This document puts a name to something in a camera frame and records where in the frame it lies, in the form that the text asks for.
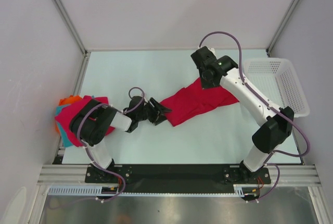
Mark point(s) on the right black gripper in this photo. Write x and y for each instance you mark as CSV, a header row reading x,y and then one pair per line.
x,y
205,85

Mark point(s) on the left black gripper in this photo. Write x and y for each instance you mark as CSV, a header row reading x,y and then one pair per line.
x,y
157,111

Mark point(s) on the red t shirt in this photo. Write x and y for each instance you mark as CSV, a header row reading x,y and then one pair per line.
x,y
87,120
193,100

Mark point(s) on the white perforated plastic basket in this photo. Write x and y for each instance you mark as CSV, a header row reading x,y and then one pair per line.
x,y
277,79

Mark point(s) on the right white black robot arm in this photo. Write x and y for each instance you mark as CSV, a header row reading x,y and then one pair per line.
x,y
274,128

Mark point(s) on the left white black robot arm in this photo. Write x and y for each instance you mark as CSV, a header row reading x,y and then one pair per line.
x,y
126,121

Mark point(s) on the orange t shirt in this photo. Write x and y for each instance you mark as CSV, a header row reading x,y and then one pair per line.
x,y
69,100

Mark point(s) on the folded red t shirt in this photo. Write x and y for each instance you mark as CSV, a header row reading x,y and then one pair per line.
x,y
87,120

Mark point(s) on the teal t shirt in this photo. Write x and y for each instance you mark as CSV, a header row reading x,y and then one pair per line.
x,y
65,140

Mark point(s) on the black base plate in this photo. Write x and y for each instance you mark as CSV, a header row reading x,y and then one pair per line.
x,y
179,179

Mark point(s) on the left slotted cable duct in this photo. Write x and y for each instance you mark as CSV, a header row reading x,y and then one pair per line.
x,y
75,190

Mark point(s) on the slotted cable duct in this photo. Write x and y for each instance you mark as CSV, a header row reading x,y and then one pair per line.
x,y
75,190
247,189

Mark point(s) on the right slotted cable duct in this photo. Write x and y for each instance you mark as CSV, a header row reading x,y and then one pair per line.
x,y
247,189

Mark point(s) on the aluminium frame rail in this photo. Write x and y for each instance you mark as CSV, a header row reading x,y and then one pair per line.
x,y
62,175

